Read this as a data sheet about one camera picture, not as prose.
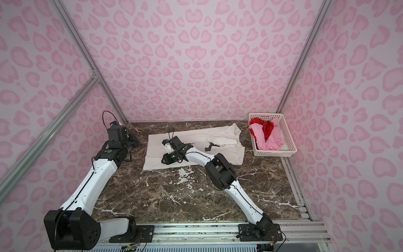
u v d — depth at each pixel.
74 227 0.38
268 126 1.07
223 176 0.64
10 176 0.51
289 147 1.01
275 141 1.03
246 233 0.72
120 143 0.60
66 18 0.72
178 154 0.81
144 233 0.74
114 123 0.69
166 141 0.93
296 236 0.73
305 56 0.84
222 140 1.08
